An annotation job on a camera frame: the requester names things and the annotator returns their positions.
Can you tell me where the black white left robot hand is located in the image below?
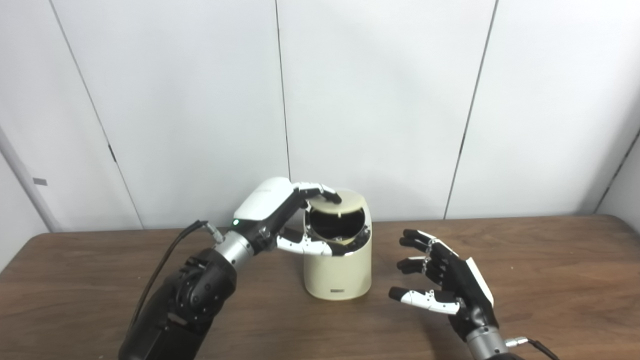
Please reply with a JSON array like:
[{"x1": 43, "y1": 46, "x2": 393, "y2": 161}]
[{"x1": 232, "y1": 176, "x2": 343, "y2": 257}]

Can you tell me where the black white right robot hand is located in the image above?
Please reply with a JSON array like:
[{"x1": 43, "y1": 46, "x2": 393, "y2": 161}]
[{"x1": 389, "y1": 229, "x2": 500, "y2": 343}]

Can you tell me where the cream-colored desktop trash bin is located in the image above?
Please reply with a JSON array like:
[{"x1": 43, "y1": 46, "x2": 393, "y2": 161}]
[{"x1": 303, "y1": 189, "x2": 373, "y2": 301}]

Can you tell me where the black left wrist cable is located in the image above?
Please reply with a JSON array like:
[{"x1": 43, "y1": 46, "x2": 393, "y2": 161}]
[{"x1": 127, "y1": 220, "x2": 226, "y2": 331}]

